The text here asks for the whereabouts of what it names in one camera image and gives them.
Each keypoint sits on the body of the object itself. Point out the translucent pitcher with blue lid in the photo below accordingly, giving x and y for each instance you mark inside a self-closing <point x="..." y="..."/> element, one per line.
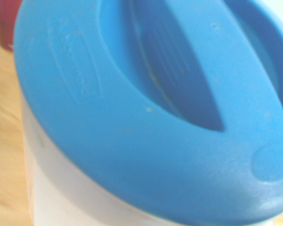
<point x="155" y="117"/>

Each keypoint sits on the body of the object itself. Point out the red water bottle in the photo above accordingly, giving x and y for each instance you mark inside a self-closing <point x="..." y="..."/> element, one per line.
<point x="2" y="28"/>

